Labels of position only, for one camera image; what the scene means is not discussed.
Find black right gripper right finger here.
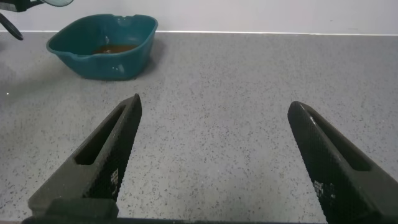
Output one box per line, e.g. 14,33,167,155
287,100,398,224

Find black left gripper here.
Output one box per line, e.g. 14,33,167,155
0,0,45,13

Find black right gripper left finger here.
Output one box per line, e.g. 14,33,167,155
27,93,143,218

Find clear plastic measuring jug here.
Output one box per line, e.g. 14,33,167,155
40,0,75,8

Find brown liquid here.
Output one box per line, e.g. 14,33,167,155
91,44,139,55

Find teal plastic basin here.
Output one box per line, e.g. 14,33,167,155
45,13,159,82

